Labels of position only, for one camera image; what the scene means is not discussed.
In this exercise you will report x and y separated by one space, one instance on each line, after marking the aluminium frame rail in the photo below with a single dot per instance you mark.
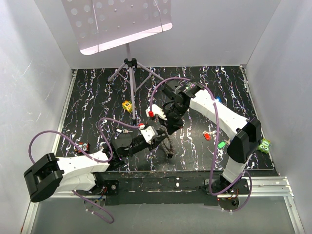
262 186

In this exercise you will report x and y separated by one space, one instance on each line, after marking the yellow green toy block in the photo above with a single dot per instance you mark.
127 105

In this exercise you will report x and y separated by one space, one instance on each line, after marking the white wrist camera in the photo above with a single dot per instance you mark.
155 111
149 133

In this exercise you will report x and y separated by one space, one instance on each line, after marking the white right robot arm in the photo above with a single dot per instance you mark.
245 135

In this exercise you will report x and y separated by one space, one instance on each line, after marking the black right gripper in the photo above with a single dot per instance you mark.
171 126

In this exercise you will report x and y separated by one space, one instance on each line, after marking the green tagged key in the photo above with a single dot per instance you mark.
222 144

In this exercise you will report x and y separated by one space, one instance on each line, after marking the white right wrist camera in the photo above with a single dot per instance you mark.
155 111

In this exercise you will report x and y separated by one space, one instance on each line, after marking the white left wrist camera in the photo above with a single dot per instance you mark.
149 133

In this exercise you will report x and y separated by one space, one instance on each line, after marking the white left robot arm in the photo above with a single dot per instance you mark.
51 174

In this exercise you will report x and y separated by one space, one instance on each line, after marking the red tagged key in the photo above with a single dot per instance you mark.
207 135

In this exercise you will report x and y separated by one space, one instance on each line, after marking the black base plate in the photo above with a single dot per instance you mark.
153 187

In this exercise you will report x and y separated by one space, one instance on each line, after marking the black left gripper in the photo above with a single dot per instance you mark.
157 140

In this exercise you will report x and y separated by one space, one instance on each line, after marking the perforated music stand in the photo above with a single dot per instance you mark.
100 25

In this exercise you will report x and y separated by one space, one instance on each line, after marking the red round marker sticker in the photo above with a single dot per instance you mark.
83 147

